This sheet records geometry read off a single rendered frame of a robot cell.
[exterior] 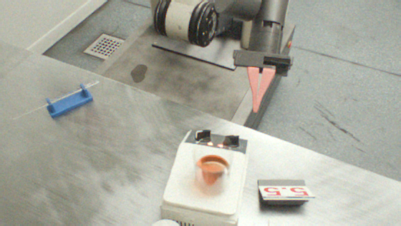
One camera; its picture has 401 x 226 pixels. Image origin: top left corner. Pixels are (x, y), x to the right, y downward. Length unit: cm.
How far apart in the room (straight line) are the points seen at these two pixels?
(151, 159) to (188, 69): 81
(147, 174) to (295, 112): 126
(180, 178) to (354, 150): 130
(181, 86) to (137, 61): 25
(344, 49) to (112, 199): 188
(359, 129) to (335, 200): 119
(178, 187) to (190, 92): 83
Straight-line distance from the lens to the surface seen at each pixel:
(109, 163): 74
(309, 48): 227
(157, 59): 155
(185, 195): 58
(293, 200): 67
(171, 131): 76
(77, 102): 85
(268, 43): 62
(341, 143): 180
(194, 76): 145
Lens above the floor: 135
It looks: 48 degrees down
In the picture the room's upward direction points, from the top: 1 degrees counter-clockwise
